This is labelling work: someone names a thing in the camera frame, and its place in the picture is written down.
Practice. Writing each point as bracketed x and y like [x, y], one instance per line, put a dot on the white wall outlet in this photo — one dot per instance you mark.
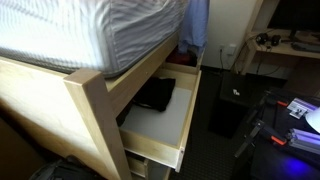
[230, 50]

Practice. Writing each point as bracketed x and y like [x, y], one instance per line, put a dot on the black work table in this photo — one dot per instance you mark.
[293, 166]

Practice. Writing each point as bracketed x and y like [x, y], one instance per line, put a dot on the black orange clamp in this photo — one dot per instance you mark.
[260, 135]

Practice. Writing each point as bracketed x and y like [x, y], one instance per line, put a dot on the black headphones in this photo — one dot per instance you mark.
[266, 39]

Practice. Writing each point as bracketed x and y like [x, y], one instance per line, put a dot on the mattress with striped sheet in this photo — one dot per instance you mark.
[83, 30]

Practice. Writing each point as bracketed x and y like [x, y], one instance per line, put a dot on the dark keyboard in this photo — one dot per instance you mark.
[305, 47]

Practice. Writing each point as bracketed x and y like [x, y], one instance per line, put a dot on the black backpack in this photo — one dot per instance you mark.
[63, 170]

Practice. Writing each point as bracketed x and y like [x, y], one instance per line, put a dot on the aluminium extrusion bars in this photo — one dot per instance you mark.
[305, 141]

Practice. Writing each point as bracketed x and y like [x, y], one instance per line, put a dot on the black cloth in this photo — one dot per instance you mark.
[155, 93]

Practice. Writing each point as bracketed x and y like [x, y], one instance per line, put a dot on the aluminium bracket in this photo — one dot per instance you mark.
[301, 108]

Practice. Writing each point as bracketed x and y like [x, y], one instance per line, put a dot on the black red clamp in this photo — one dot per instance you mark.
[266, 105]

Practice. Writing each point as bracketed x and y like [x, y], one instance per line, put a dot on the black box speaker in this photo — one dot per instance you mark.
[233, 100]

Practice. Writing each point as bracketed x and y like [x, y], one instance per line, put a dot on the wooden bed frame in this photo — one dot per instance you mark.
[66, 106]

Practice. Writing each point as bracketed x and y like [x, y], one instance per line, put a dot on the black monitor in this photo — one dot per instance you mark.
[293, 15]

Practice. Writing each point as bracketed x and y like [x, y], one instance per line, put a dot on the white curved object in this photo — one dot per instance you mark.
[314, 120]

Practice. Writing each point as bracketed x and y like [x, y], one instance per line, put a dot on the wooden drawer with black cloth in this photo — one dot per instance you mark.
[153, 146]

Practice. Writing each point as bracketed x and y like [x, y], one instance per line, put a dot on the low wooden drawer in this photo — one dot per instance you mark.
[136, 166]

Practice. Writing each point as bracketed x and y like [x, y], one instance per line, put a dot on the wooden desk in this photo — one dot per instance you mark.
[283, 50]

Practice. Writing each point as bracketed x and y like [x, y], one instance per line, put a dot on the grey blue cloth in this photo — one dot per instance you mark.
[195, 23]

